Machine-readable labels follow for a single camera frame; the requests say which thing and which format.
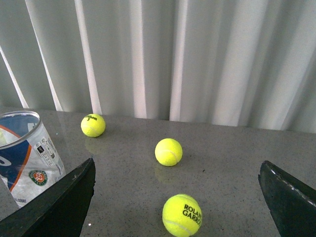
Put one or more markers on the Wilson 3 tennis ball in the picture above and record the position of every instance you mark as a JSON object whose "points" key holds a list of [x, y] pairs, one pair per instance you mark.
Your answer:
{"points": [[93, 125]]}

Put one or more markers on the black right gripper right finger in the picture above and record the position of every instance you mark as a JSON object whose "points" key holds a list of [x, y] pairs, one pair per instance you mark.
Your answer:
{"points": [[291, 202]]}

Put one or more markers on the clear Wilson tennis ball can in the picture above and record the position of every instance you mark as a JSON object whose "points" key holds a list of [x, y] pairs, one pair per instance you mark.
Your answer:
{"points": [[29, 161]]}

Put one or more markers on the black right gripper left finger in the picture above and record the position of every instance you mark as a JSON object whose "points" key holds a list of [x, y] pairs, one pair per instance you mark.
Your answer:
{"points": [[60, 211]]}

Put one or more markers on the plain yellow tennis ball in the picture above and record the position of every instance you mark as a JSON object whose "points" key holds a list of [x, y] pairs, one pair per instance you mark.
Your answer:
{"points": [[168, 152]]}

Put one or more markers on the Roland Garros tennis ball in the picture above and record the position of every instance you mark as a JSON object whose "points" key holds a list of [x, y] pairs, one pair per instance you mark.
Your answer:
{"points": [[182, 215]]}

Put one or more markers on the white pleated curtain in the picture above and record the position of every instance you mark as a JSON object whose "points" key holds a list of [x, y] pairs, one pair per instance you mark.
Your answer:
{"points": [[225, 62]]}

